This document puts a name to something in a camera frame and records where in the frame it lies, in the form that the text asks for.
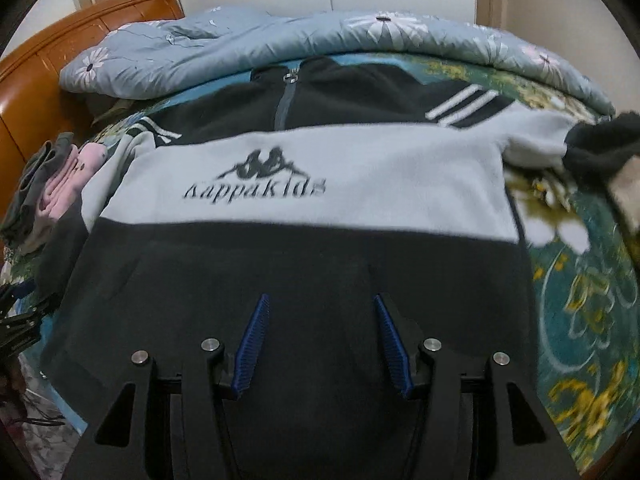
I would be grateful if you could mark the black and grey fleece sweatshirt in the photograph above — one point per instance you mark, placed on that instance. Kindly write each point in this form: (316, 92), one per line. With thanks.
(320, 200)

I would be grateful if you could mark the teal floral bed sheet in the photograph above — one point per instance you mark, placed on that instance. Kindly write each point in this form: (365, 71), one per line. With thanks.
(580, 280)

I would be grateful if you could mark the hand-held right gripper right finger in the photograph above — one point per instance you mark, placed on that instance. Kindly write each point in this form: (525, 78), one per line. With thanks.
(391, 345)

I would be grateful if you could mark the blue floral quilt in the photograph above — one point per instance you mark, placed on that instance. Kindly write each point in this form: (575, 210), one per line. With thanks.
(280, 45)

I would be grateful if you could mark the pile of folded clothes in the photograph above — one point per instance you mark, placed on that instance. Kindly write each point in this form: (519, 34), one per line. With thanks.
(47, 185)

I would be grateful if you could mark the black clothes hangers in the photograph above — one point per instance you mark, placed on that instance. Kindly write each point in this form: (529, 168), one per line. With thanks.
(17, 320)

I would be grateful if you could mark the wooden headboard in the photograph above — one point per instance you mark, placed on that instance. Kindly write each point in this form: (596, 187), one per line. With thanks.
(45, 75)

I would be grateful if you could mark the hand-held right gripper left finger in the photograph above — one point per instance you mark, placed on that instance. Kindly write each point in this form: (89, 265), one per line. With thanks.
(252, 345)

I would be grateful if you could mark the dark cloth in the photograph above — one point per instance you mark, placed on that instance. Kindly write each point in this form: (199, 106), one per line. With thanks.
(607, 145)

